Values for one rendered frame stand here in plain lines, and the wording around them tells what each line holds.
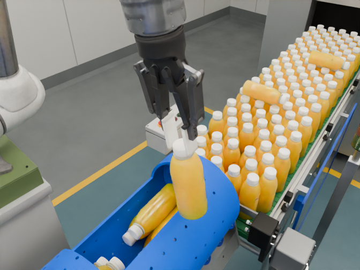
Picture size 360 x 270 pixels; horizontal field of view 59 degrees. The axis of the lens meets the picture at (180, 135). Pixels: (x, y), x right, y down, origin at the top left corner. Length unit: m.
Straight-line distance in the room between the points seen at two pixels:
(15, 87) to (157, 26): 0.75
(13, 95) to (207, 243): 0.75
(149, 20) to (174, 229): 0.49
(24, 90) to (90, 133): 1.95
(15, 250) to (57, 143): 1.79
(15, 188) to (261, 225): 0.81
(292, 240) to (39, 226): 0.92
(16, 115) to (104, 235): 0.50
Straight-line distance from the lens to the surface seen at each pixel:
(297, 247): 1.22
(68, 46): 3.83
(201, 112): 0.53
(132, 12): 0.46
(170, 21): 0.45
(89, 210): 2.41
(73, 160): 2.82
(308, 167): 1.45
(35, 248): 1.41
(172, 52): 0.48
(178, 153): 0.60
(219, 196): 0.86
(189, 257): 0.79
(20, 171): 1.19
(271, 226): 1.06
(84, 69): 4.00
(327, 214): 1.41
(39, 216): 1.31
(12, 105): 1.15
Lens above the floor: 1.84
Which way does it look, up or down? 39 degrees down
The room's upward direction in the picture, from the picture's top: straight up
